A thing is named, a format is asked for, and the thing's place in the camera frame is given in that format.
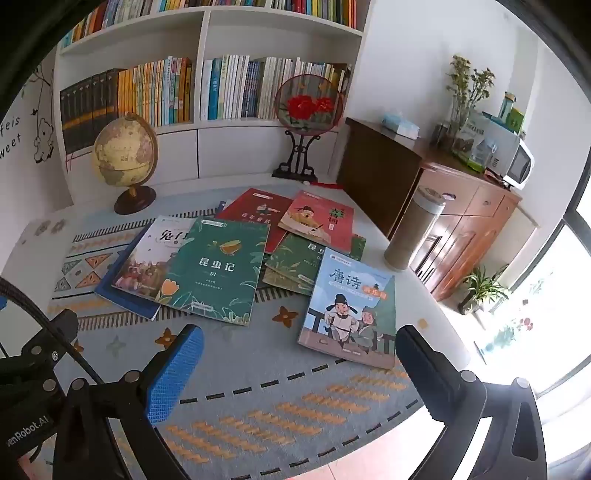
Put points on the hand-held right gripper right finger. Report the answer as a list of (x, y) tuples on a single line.
[(418, 355)]

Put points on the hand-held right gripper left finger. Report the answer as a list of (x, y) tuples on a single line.
[(178, 369)]

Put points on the dark blue book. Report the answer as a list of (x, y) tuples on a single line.
[(134, 305)]

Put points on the green book cabbage print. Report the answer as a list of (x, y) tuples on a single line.
[(295, 258)]

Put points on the pink poet cover book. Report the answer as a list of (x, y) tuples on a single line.
[(304, 217)]

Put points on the row of black books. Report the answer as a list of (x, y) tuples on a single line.
[(87, 110)]

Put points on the row of yellow orange books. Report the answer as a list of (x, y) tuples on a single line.
[(157, 92)]

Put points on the row of white blue books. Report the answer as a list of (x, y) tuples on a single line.
[(240, 87)]

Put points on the row of colourful books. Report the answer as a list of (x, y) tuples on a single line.
[(231, 7)]

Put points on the patterned blue table mat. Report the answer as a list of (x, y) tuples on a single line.
[(258, 369)]

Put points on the potted green plant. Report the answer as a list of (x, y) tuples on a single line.
[(466, 87), (480, 286)]

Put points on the light blue poets cover book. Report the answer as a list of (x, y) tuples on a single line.
[(341, 295)]

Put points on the green book tulip print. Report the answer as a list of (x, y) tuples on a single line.
[(217, 272)]

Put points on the beige thermos bottle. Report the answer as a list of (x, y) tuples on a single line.
[(411, 230)]

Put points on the red book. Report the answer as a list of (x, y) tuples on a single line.
[(251, 207)]

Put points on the beige desk globe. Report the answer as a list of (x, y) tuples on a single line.
[(120, 147)]

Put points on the wooden cabinet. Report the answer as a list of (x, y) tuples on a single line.
[(383, 170)]

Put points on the white microwave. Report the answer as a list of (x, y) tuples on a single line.
[(512, 157)]

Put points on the green white package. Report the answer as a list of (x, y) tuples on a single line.
[(471, 138)]

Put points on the light blue tissue box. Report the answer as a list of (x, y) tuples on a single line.
[(399, 125)]

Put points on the green box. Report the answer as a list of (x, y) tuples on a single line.
[(512, 117)]

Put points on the embroidered round fan on stand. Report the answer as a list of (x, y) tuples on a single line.
[(307, 108)]

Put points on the white bookshelf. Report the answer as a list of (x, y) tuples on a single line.
[(203, 69)]

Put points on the cartoon wall sticker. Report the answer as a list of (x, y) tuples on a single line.
[(44, 134)]

